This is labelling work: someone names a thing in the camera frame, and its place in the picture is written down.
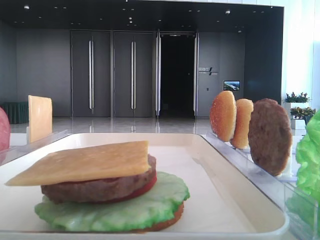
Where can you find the upright tomato slice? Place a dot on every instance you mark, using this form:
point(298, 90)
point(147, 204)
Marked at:
point(5, 131)

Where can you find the meat patty on burger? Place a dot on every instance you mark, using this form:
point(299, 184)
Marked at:
point(100, 186)

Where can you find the left long clear rail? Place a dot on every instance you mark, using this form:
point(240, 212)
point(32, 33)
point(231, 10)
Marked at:
point(16, 152)

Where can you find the upright cheese slice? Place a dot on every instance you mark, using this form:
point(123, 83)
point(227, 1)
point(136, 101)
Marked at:
point(40, 113)

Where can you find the open door handle bar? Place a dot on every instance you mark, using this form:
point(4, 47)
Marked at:
point(158, 74)

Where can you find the left door handle bar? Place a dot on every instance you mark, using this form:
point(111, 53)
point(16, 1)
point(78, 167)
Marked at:
point(91, 75)

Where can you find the cheese slice on burger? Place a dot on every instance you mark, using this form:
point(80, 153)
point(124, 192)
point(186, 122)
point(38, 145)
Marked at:
point(86, 164)

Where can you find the cream rectangular tray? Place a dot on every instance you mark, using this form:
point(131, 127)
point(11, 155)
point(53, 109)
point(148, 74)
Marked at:
point(223, 203)

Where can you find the upright bun slice rear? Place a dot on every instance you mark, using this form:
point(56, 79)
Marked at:
point(244, 109)

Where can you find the middle door handle bar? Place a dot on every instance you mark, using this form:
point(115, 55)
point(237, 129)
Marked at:
point(133, 75)

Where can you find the green skirted table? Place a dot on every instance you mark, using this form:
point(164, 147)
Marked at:
point(17, 112)

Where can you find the wall display screen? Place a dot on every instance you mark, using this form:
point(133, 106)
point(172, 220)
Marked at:
point(231, 85)

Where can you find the upright lettuce leaf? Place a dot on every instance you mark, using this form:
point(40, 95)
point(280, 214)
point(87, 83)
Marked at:
point(308, 156)

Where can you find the bottom bun on tray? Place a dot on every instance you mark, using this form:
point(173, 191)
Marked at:
point(165, 224)

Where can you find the long clear rail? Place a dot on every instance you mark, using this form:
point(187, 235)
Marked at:
point(303, 211)
point(16, 152)

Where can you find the right long clear rail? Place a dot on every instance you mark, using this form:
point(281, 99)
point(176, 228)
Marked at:
point(303, 211)

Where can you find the bun slice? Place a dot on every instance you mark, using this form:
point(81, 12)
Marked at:
point(223, 114)
point(244, 109)

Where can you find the bun slice front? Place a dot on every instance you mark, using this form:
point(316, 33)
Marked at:
point(223, 114)

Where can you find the potted flower plant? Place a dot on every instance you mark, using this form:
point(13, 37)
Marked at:
point(300, 98)
point(300, 113)

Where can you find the lettuce leaf on burger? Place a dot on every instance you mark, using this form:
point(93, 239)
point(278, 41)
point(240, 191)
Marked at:
point(157, 205)

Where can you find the upright meat patty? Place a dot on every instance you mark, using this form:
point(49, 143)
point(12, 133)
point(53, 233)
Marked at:
point(270, 136)

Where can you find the upper potted flower plant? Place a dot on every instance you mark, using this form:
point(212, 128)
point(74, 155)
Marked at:
point(300, 98)

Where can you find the lower potted flower plant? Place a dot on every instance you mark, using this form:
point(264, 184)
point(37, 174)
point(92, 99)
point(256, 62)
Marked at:
point(300, 113)

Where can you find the tomato slice on burger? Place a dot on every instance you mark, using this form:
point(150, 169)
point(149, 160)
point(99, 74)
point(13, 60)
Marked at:
point(143, 186)

